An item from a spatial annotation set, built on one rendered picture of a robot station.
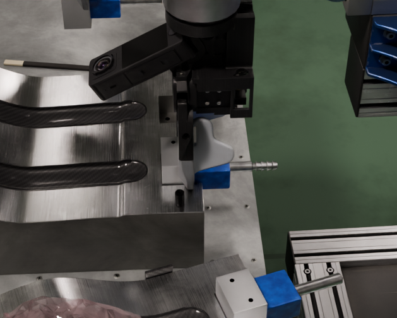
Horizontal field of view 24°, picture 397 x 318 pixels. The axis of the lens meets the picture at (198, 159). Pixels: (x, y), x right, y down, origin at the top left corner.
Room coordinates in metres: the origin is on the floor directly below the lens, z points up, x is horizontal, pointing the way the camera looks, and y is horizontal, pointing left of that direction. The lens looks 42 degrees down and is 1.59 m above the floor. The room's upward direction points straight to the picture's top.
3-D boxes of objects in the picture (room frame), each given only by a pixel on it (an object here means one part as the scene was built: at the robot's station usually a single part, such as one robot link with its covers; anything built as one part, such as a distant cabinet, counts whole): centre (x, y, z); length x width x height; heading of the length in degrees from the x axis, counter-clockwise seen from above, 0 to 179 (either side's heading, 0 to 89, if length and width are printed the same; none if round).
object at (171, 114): (0.87, 0.02, 0.87); 0.05 x 0.05 x 0.04; 3
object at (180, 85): (0.76, -0.01, 1.04); 0.09 x 0.08 x 0.12; 93
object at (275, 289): (0.61, -0.09, 0.85); 0.13 x 0.05 x 0.05; 110
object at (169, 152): (0.76, -0.02, 0.89); 0.13 x 0.05 x 0.05; 93
